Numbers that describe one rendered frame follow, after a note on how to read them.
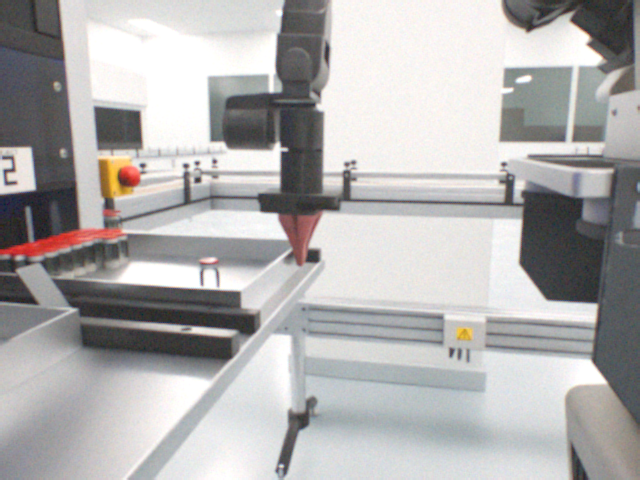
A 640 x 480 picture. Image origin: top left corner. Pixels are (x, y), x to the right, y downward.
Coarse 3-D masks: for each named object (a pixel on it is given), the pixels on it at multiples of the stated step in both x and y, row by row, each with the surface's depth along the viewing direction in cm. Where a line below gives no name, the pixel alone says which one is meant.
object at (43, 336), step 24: (0, 312) 44; (24, 312) 43; (48, 312) 43; (72, 312) 42; (0, 336) 44; (24, 336) 37; (48, 336) 39; (72, 336) 42; (0, 360) 35; (24, 360) 37; (48, 360) 39; (0, 384) 35
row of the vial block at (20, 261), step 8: (88, 232) 72; (96, 232) 72; (64, 240) 66; (72, 240) 67; (32, 248) 61; (40, 248) 61; (16, 256) 58; (24, 256) 58; (16, 264) 58; (24, 264) 58
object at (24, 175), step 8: (0, 152) 64; (8, 152) 66; (16, 152) 67; (24, 152) 68; (0, 160) 64; (8, 160) 66; (16, 160) 67; (24, 160) 68; (0, 168) 64; (8, 168) 66; (16, 168) 67; (24, 168) 68; (32, 168) 70; (0, 176) 65; (8, 176) 66; (16, 176) 67; (24, 176) 68; (32, 176) 70; (0, 184) 65; (24, 184) 69; (32, 184) 70; (0, 192) 65; (8, 192) 66
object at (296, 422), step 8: (312, 400) 187; (312, 408) 194; (288, 416) 170; (296, 416) 169; (304, 416) 169; (312, 416) 193; (288, 424) 171; (296, 424) 165; (304, 424) 169; (288, 432) 162; (296, 432) 163; (288, 440) 159; (296, 440) 161; (288, 448) 157; (280, 456) 155; (288, 456) 155; (280, 464) 153; (288, 464) 154; (280, 472) 152
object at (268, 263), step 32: (160, 256) 77; (192, 256) 77; (224, 256) 76; (256, 256) 75; (288, 256) 64; (0, 288) 54; (64, 288) 52; (96, 288) 51; (128, 288) 51; (160, 288) 50; (192, 288) 49; (224, 288) 49; (256, 288) 52
